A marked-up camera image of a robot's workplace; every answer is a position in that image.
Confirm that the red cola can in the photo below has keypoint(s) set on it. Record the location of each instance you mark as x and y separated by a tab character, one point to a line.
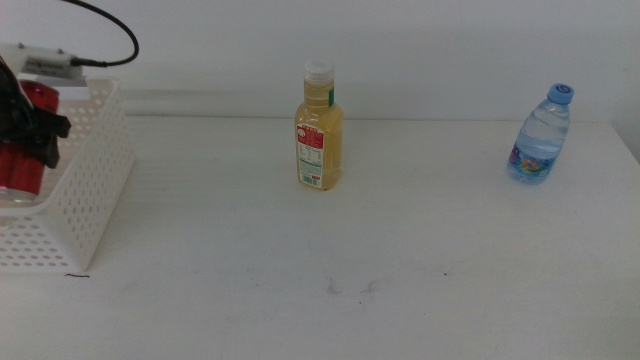
20	172

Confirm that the white perforated plastic basket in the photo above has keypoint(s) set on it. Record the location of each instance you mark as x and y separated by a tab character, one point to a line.
95	165

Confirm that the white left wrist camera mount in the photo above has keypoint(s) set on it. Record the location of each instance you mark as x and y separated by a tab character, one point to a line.
45	62

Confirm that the yellow tea bottle white cap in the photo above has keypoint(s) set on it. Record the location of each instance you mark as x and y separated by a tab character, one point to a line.
320	150

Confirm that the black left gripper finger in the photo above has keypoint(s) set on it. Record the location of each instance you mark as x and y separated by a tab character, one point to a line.
49	132

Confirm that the small water bottle blue cap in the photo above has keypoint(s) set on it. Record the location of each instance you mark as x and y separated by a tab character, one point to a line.
540	140

